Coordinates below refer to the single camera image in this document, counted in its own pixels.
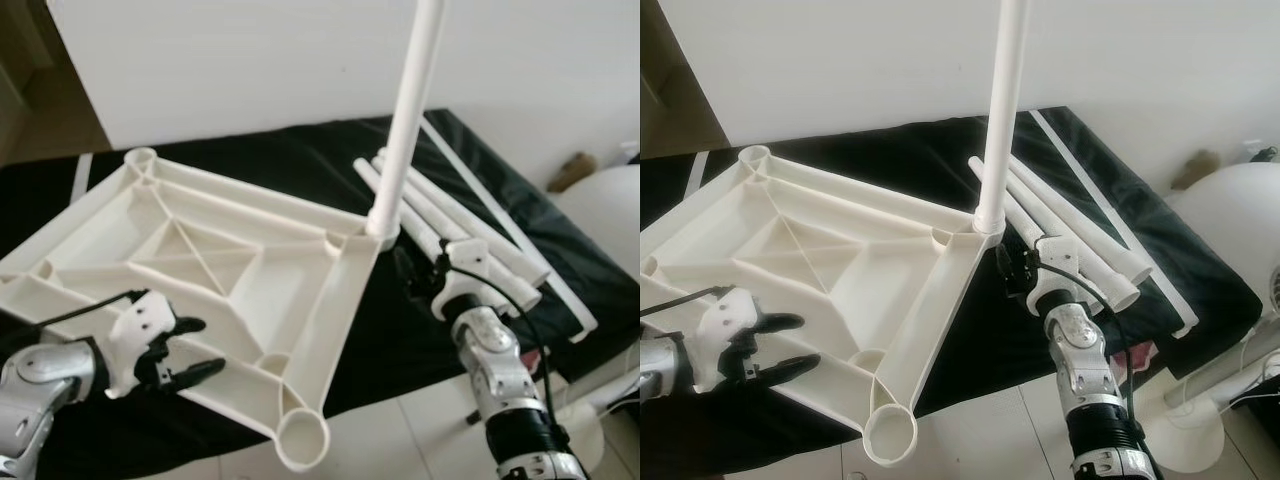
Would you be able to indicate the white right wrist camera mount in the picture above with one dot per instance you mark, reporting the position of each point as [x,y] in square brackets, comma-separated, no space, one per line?
[1065,258]
[470,262]

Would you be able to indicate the black box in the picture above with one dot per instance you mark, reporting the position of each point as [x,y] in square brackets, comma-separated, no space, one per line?
[1268,425]

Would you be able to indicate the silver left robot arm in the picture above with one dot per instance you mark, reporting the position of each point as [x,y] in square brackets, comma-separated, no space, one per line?
[45,375]
[665,370]

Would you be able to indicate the brown plush object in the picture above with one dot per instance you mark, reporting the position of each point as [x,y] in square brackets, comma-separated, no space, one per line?
[1197,169]
[573,171]

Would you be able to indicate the white standing fan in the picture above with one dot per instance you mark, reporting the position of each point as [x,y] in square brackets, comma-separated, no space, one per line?
[1230,210]
[610,210]

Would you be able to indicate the pink item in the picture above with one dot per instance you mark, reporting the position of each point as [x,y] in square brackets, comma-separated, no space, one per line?
[1145,352]
[538,360]

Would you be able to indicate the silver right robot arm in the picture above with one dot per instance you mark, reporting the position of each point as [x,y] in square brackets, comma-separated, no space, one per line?
[500,370]
[1085,370]

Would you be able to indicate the wall socket with black plug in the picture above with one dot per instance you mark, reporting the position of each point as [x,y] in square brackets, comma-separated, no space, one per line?
[1262,152]
[628,150]

